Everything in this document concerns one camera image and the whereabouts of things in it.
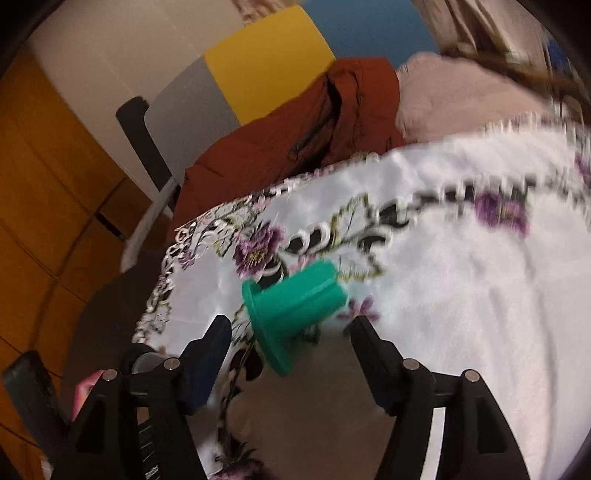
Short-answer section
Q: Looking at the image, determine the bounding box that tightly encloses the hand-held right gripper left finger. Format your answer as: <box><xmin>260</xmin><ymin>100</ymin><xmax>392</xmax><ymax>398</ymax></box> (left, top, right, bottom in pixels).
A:
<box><xmin>48</xmin><ymin>314</ymin><xmax>232</xmax><ymax>480</ymax></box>

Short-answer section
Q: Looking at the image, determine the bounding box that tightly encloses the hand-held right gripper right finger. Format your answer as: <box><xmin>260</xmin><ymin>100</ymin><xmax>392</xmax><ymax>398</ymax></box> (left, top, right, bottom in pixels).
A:
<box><xmin>349</xmin><ymin>315</ymin><xmax>532</xmax><ymax>480</ymax></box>

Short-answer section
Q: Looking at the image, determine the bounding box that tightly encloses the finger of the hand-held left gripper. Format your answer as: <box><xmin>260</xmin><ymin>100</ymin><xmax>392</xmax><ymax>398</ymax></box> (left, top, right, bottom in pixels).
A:
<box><xmin>2</xmin><ymin>350</ymin><xmax>70</xmax><ymax>462</ymax></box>

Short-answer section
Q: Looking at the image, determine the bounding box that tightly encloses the pink cardboard box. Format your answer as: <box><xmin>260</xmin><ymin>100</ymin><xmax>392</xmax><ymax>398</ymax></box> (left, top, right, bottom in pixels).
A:
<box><xmin>71</xmin><ymin>369</ymin><xmax>107</xmax><ymax>423</ymax></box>

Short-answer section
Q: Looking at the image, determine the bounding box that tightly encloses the green plastic spool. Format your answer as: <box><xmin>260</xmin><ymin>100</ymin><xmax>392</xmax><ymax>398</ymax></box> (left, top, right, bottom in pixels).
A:
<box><xmin>241</xmin><ymin>260</ymin><xmax>347</xmax><ymax>377</ymax></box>

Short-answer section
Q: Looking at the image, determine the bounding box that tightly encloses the grey black cylinder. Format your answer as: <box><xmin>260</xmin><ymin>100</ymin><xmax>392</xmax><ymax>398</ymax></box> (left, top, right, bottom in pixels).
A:
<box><xmin>121</xmin><ymin>344</ymin><xmax>167</xmax><ymax>376</ymax></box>

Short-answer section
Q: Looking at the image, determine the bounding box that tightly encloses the white floral tablecloth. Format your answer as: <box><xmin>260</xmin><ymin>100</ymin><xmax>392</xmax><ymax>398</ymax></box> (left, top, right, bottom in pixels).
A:
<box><xmin>131</xmin><ymin>108</ymin><xmax>591</xmax><ymax>480</ymax></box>

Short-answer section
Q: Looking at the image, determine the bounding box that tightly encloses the rust brown jacket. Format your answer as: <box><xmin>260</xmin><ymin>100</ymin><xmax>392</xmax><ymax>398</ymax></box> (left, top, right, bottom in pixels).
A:
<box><xmin>173</xmin><ymin>56</ymin><xmax>407</xmax><ymax>241</ymax></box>

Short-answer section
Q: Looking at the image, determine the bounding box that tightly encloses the wooden wardrobe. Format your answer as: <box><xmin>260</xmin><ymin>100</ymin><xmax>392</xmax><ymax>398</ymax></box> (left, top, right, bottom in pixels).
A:
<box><xmin>0</xmin><ymin>44</ymin><xmax>185</xmax><ymax>462</ymax></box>

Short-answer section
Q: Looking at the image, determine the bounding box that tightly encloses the pink pillow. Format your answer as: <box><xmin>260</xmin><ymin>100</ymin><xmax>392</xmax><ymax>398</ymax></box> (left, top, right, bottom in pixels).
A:
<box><xmin>394</xmin><ymin>51</ymin><xmax>568</xmax><ymax>144</ymax></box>

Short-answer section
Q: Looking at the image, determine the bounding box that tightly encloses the multicolour chair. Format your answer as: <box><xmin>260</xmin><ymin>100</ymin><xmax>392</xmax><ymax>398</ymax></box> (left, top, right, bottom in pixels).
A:
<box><xmin>143</xmin><ymin>0</ymin><xmax>439</xmax><ymax>183</ymax></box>

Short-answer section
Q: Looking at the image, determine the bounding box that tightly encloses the beige patterned curtain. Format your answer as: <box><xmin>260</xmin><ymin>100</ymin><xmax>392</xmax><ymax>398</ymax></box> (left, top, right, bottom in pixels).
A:
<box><xmin>411</xmin><ymin>0</ymin><xmax>583</xmax><ymax>97</ymax></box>

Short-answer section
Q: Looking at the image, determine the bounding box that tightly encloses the light grey strap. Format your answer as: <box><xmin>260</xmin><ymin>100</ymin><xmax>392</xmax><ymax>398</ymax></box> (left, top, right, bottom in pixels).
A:
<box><xmin>120</xmin><ymin>178</ymin><xmax>178</xmax><ymax>273</ymax></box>

